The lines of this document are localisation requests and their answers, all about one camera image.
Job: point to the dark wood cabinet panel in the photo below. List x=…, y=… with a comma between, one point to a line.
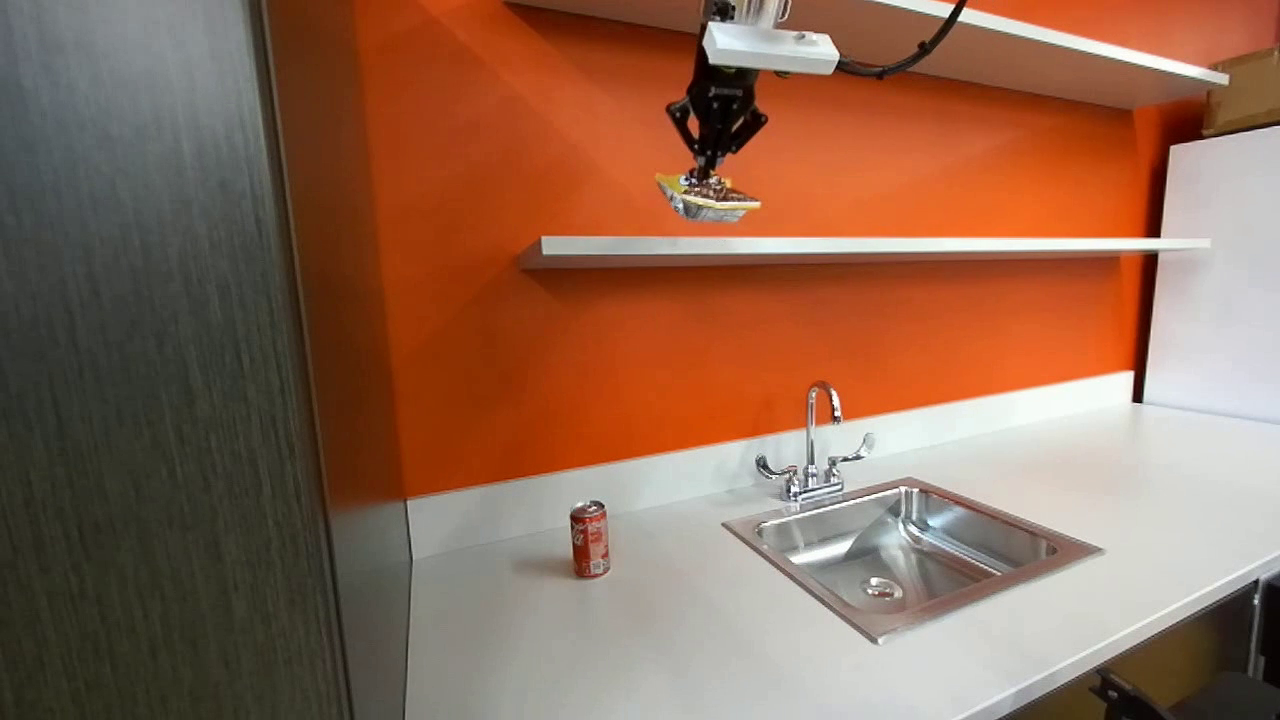
x=144, y=362

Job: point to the chrome faucet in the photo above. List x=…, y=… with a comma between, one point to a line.
x=815, y=455

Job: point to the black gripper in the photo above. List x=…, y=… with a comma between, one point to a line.
x=723, y=87

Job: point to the stainless steel sink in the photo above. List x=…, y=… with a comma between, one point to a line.
x=914, y=554

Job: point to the red soda can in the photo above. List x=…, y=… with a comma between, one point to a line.
x=591, y=538

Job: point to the brown cardboard box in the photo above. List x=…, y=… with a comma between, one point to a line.
x=1250, y=95

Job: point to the white wall shelf under ceiling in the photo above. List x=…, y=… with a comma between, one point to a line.
x=1015, y=44

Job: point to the black chair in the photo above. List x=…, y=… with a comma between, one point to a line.
x=1184, y=699

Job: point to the long white wall shelf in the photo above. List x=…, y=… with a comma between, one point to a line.
x=866, y=249

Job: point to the white panel board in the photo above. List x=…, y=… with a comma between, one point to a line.
x=1222, y=283

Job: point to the yellow snack packet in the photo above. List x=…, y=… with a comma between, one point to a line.
x=711, y=202

